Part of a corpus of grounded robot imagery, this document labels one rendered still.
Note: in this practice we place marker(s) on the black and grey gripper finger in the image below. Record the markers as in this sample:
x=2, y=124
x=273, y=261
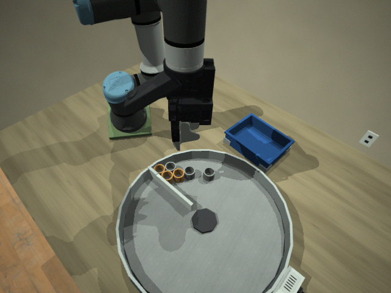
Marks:
x=183, y=135
x=193, y=126

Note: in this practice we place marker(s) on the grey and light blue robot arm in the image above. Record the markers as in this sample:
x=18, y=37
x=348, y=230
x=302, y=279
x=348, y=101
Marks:
x=184, y=27

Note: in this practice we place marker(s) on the grey round turntable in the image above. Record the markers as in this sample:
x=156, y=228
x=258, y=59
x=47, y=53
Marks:
x=233, y=234

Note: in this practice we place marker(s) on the blue crate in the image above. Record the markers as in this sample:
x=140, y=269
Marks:
x=258, y=141

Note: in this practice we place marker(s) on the bronze bushing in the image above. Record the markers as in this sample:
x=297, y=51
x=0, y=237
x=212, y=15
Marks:
x=159, y=167
x=168, y=173
x=178, y=171

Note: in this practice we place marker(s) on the grey metal bushing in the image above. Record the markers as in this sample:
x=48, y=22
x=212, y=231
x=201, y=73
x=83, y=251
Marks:
x=189, y=169
x=208, y=177
x=170, y=165

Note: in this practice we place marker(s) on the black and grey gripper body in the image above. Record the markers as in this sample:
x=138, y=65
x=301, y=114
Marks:
x=193, y=101

